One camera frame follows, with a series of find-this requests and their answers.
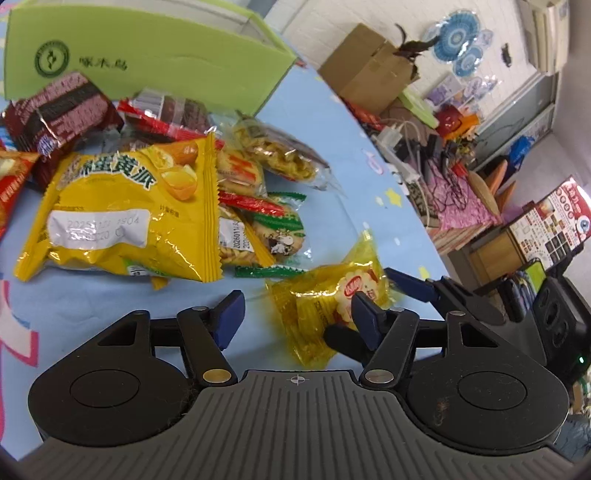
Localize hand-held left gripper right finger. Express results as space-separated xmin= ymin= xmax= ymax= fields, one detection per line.
xmin=351 ymin=292 xmax=502 ymax=387

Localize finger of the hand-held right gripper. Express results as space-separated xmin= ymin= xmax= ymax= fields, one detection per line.
xmin=384 ymin=267 xmax=506 ymax=326
xmin=323 ymin=323 xmax=377 ymax=365

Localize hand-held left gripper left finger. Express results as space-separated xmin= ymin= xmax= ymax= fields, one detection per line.
xmin=95 ymin=290 xmax=245 ymax=388

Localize small yellow snack packet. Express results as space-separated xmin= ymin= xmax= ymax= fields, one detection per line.
xmin=265 ymin=231 xmax=400 ymax=367

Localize yellow rice cracker packet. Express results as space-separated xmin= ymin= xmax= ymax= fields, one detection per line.
xmin=215 ymin=147 xmax=267 ymax=197

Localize clear red-edged cookie packet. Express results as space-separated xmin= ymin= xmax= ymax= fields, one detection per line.
xmin=117 ymin=89 xmax=218 ymax=141

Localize green cardboard box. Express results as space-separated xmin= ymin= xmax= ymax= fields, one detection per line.
xmin=4 ymin=0 xmax=298 ymax=118

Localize red-edged noodle snack packet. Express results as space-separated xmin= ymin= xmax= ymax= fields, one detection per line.
xmin=217 ymin=189 xmax=287 ymax=269

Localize pink patterned cloth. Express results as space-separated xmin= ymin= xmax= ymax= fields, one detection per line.
xmin=424 ymin=170 xmax=503 ymax=234

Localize green-edged cracker packet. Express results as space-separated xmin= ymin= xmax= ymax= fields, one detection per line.
xmin=233 ymin=191 xmax=310 ymax=278

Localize blue printed sheet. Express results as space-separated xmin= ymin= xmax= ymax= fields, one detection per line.
xmin=0 ymin=9 xmax=446 ymax=462

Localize printed poster board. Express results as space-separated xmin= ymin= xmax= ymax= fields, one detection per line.
xmin=507 ymin=174 xmax=591 ymax=274

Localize white power strip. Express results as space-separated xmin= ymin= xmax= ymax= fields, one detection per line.
xmin=373 ymin=124 xmax=422 ymax=182

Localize orange cushions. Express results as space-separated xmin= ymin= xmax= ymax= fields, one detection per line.
xmin=479 ymin=161 xmax=519 ymax=210

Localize large yellow cake packet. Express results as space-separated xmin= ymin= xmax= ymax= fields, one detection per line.
xmin=14 ymin=134 xmax=226 ymax=283

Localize clear twisted snack packet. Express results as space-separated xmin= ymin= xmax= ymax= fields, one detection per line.
xmin=231 ymin=115 xmax=345 ymax=195

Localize red toy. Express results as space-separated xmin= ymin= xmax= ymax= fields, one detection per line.
xmin=436 ymin=104 xmax=463 ymax=136

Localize blue plastic bag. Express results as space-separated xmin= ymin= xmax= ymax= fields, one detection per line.
xmin=508 ymin=136 xmax=537 ymax=172

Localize small green box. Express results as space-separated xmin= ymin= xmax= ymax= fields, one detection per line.
xmin=401 ymin=89 xmax=438 ymax=128

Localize brown cardboard box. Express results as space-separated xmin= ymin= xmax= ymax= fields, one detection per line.
xmin=318 ymin=23 xmax=421 ymax=116

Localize small blue paper fan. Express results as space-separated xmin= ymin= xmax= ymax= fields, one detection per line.
xmin=455 ymin=48 xmax=482 ymax=78

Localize dark dried plant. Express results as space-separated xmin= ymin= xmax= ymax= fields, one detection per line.
xmin=394 ymin=23 xmax=439 ymax=61

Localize dark red snack packet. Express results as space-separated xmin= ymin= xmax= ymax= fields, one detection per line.
xmin=2 ymin=73 xmax=124 ymax=191

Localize large blue paper fan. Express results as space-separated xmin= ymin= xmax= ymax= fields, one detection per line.
xmin=434 ymin=9 xmax=482 ymax=63

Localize white air conditioner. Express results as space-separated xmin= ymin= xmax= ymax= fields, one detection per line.
xmin=517 ymin=0 xmax=572 ymax=75

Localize black cables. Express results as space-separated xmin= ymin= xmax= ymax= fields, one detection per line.
xmin=413 ymin=133 xmax=474 ymax=210

